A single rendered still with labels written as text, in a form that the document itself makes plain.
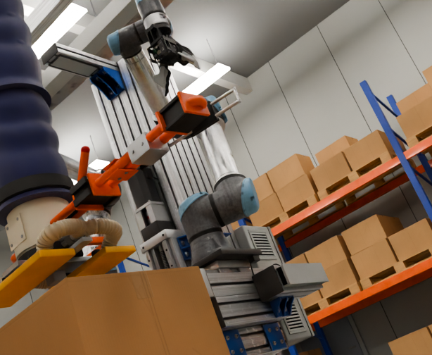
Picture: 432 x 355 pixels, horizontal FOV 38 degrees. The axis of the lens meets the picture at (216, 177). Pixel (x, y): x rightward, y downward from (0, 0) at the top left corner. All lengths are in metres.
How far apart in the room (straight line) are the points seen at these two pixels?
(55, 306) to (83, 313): 0.07
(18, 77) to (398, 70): 9.01
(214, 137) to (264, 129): 9.26
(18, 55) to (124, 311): 0.87
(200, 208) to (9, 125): 0.65
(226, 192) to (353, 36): 9.10
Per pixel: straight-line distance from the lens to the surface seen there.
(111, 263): 1.71
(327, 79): 11.01
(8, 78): 1.87
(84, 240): 1.59
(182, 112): 1.31
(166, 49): 1.93
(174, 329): 1.46
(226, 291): 1.89
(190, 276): 1.56
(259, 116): 11.56
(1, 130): 1.80
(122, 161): 1.45
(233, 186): 2.03
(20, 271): 1.58
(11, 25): 1.99
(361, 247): 8.97
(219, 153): 2.14
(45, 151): 1.77
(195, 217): 2.02
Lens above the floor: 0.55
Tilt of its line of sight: 21 degrees up
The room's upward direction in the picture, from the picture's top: 22 degrees counter-clockwise
